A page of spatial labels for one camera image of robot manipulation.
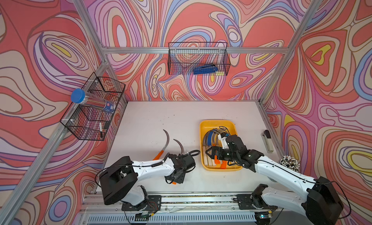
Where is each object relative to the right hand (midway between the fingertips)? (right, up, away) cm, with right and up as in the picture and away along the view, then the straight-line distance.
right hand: (212, 156), depth 81 cm
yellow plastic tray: (+15, +15, +20) cm, 29 cm away
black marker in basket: (-58, +16, -9) cm, 61 cm away
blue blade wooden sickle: (0, +5, +13) cm, 14 cm away
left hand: (-19, -14, +1) cm, 23 cm away
